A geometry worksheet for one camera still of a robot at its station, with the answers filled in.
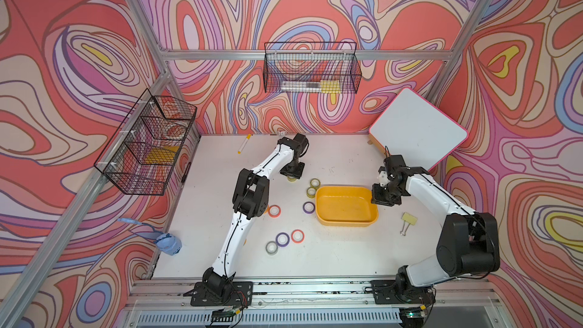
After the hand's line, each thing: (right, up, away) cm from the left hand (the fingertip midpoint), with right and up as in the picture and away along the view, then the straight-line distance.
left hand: (296, 175), depth 103 cm
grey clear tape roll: (-9, -25, -20) cm, 33 cm away
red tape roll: (-9, -16, -11) cm, 21 cm away
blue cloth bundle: (-44, -21, -25) cm, 55 cm away
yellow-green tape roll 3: (-2, -2, -2) cm, 3 cm away
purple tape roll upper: (+6, -13, -8) cm, 16 cm away
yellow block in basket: (-43, +9, -31) cm, 54 cm away
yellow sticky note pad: (+46, -16, -13) cm, 50 cm away
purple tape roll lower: (-5, -23, -17) cm, 29 cm away
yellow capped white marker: (-27, +14, +12) cm, 33 cm away
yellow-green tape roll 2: (+7, -7, -4) cm, 11 cm away
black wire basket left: (-47, +10, -35) cm, 59 cm away
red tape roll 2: (+1, -22, -16) cm, 27 cm away
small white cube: (-7, +21, +16) cm, 28 cm away
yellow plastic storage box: (+21, -12, -7) cm, 26 cm away
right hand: (+32, -11, -16) cm, 37 cm away
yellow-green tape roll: (+9, -3, -1) cm, 9 cm away
